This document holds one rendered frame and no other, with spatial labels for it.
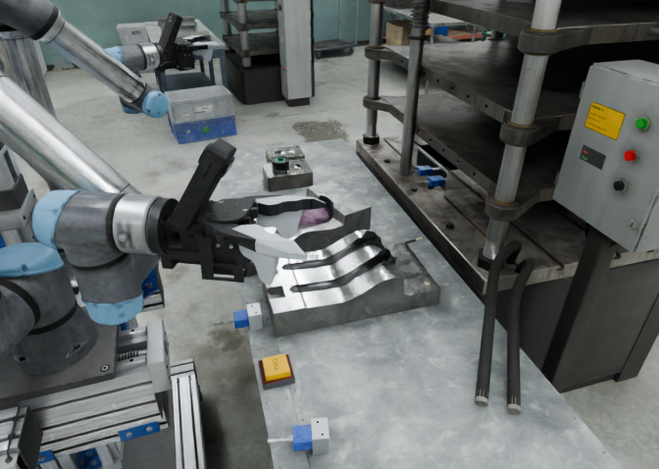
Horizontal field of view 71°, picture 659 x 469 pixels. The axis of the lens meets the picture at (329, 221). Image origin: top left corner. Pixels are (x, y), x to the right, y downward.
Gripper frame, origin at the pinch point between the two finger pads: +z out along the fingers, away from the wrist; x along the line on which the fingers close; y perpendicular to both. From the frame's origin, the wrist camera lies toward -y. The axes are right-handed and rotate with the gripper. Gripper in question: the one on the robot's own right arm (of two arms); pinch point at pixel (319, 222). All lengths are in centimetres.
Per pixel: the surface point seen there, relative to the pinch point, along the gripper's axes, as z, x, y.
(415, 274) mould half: 19, -77, 49
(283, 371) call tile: -14, -37, 57
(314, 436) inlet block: -3, -20, 58
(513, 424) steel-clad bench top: 40, -33, 61
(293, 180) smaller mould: -32, -139, 43
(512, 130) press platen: 42, -85, 5
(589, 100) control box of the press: 59, -81, -4
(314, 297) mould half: -10, -59, 49
